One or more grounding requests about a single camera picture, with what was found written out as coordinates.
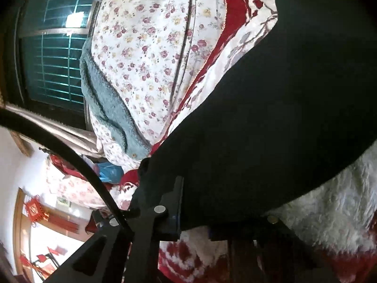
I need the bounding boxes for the red chinese knot decoration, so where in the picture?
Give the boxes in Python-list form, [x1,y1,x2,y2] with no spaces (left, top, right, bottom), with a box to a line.
[24,196,79,234]

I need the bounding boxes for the teal fuzzy towel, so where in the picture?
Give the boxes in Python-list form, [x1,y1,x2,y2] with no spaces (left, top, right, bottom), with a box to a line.
[80,37,152,160]

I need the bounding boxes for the window with grille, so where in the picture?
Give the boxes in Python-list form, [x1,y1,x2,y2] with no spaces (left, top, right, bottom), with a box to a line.
[19,0,94,114]

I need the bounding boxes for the floral covered chair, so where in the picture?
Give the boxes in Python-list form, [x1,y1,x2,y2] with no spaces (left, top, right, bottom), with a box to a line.
[45,166,105,209]

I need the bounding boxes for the red white fleece blanket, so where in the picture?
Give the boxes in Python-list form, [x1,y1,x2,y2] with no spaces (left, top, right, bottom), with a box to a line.
[130,0,376,282]

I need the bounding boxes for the thick black cable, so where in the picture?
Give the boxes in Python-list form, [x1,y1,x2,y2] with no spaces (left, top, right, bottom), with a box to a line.
[0,107,134,233]

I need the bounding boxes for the black pants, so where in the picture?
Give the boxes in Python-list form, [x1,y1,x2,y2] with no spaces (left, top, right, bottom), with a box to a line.
[134,0,376,228]

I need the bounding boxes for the blue plastic bag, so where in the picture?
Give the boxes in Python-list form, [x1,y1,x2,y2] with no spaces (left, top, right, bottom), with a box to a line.
[96,162,124,184]

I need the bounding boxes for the floral quilt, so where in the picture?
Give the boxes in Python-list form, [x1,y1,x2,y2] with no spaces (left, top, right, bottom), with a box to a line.
[88,0,237,171]

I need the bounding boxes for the beige curtain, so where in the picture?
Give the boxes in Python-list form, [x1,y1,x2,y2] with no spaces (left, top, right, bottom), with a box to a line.
[5,103,105,158]

